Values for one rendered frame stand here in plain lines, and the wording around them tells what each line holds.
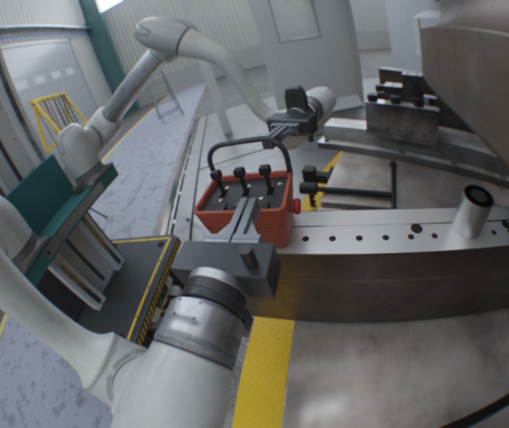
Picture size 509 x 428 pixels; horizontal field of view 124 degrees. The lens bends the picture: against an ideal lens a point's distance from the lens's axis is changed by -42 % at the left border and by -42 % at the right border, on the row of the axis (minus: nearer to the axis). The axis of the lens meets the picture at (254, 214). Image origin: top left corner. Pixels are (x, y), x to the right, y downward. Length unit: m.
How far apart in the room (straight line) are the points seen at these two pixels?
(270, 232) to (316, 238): 0.11
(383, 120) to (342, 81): 2.20
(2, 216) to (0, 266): 0.58
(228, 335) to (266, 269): 0.08
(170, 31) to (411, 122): 1.23
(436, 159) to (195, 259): 1.47
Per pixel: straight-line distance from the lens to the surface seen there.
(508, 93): 0.57
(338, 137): 1.68
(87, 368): 0.35
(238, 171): 0.48
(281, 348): 1.14
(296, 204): 0.48
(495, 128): 0.61
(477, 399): 0.92
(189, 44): 0.76
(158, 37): 0.79
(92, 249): 1.33
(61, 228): 0.96
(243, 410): 1.13
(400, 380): 0.81
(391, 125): 1.46
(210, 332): 0.23
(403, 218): 0.59
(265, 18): 3.25
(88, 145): 1.10
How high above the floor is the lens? 1.08
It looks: 39 degrees down
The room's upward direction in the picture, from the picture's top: 19 degrees counter-clockwise
